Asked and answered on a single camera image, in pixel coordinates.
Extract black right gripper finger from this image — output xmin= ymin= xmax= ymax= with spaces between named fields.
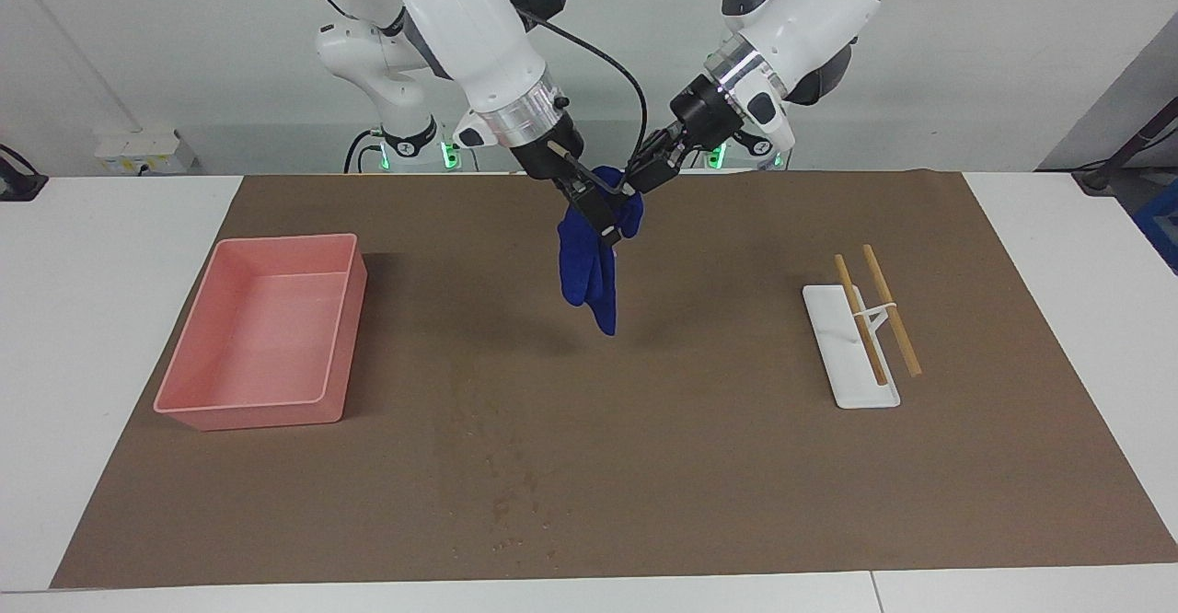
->
xmin=575 ymin=197 xmax=617 ymax=247
xmin=589 ymin=187 xmax=629 ymax=239

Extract blue towel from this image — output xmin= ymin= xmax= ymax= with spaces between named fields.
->
xmin=558 ymin=166 xmax=646 ymax=337

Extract spilled water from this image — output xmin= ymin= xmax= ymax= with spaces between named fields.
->
xmin=442 ymin=392 xmax=564 ymax=561

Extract wooden rack rod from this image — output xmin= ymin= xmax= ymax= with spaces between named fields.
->
xmin=861 ymin=244 xmax=923 ymax=378
xmin=834 ymin=253 xmax=890 ymax=387

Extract brown table mat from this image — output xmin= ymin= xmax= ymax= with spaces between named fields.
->
xmin=50 ymin=169 xmax=1178 ymax=590

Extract white rack with wooden rods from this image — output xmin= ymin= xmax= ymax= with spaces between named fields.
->
xmin=802 ymin=283 xmax=902 ymax=411

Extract pink plastic bin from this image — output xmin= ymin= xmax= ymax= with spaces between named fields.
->
xmin=153 ymin=233 xmax=368 ymax=433

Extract white power strip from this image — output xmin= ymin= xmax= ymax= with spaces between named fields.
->
xmin=94 ymin=129 xmax=200 ymax=178

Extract black stand with pole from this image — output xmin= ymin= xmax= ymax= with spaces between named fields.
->
xmin=1071 ymin=102 xmax=1178 ymax=196

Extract blue crate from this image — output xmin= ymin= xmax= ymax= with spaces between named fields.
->
xmin=1133 ymin=180 xmax=1178 ymax=275

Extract black floor stand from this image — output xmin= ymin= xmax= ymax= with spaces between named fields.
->
xmin=0 ymin=143 xmax=49 ymax=202

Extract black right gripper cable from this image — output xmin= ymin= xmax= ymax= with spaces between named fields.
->
xmin=515 ymin=6 xmax=649 ymax=172

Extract black right base cable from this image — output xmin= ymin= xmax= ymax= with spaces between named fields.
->
xmin=343 ymin=129 xmax=382 ymax=175

